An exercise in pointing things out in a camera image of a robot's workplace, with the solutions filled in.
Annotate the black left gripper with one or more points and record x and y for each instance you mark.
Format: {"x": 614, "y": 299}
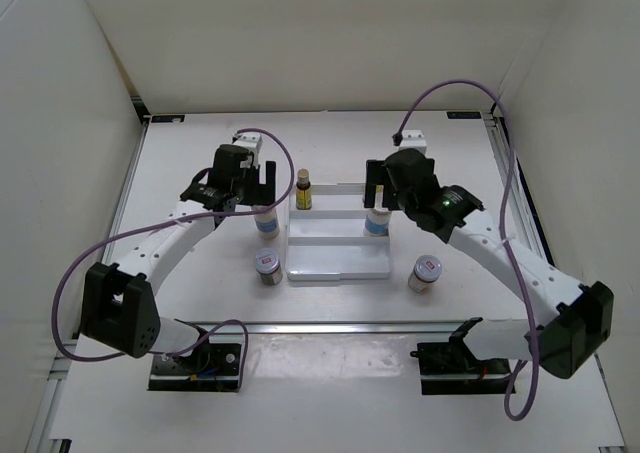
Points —
{"x": 261, "y": 193}

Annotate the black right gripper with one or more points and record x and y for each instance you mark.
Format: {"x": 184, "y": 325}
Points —
{"x": 376, "y": 173}

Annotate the silver-lid spice jar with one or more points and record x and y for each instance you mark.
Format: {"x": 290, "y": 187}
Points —
{"x": 266, "y": 221}
{"x": 377, "y": 222}

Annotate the yellow sauce bottle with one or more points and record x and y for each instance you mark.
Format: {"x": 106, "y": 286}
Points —
{"x": 379, "y": 197}
{"x": 303, "y": 193}

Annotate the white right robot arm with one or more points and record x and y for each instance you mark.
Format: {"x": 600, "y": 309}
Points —
{"x": 567, "y": 320}

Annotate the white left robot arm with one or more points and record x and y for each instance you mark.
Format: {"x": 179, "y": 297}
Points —
{"x": 119, "y": 308}

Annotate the white three-compartment tray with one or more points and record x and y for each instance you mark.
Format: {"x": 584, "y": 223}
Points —
{"x": 328, "y": 242}

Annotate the left dark white-lid jar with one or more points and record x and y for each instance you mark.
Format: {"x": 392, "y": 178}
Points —
{"x": 268, "y": 266}

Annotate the right pale white-lid jar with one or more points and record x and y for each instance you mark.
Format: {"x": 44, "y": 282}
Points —
{"x": 427, "y": 270}

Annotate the right dark table label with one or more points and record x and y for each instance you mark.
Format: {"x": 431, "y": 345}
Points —
{"x": 464, "y": 115}

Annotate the dark table label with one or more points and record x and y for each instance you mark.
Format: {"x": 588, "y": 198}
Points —
{"x": 167, "y": 119}
{"x": 464, "y": 115}

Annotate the left dark table label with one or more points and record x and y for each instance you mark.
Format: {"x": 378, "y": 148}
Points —
{"x": 167, "y": 119}

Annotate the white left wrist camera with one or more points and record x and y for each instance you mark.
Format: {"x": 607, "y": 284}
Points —
{"x": 251, "y": 141}

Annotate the left aluminium frame rail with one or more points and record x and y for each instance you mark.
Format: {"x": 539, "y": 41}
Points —
{"x": 105, "y": 167}

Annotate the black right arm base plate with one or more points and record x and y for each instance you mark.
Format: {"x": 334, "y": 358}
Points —
{"x": 448, "y": 368}

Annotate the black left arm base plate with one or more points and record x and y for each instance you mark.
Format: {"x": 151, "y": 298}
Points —
{"x": 216, "y": 367}

